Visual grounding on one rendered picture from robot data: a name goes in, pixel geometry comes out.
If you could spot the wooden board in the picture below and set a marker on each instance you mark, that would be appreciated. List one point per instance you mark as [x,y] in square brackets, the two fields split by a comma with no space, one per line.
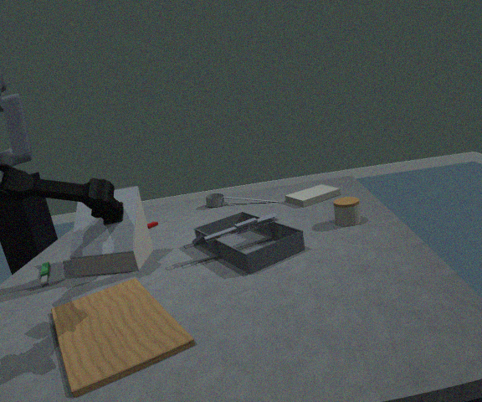
[114,332]

